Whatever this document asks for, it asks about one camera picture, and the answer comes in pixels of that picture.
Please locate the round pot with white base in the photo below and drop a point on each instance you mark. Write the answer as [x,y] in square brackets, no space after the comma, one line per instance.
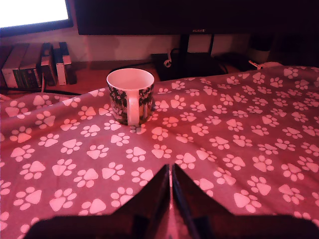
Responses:
[260,56]

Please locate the black monitor stand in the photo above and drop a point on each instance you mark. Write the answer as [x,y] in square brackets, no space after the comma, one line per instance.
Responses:
[184,49]

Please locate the dark Huawei computer monitor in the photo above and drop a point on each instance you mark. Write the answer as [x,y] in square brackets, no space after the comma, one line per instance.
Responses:
[174,15]

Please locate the slim dark book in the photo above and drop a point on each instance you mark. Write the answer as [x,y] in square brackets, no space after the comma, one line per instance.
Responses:
[47,69]

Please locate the paw print fleece cloth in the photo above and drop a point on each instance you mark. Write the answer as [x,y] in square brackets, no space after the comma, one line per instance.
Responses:
[224,149]

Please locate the small pale clip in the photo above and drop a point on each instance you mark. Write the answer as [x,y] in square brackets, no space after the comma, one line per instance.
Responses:
[256,65]

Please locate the book with dark spine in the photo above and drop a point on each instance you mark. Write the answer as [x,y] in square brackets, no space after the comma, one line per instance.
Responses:
[31,74]

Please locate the book with white spine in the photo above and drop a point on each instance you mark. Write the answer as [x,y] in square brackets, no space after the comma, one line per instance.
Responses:
[61,72]

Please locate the bright-screen computer monitor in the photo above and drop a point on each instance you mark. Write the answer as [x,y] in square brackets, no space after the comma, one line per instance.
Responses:
[32,10]

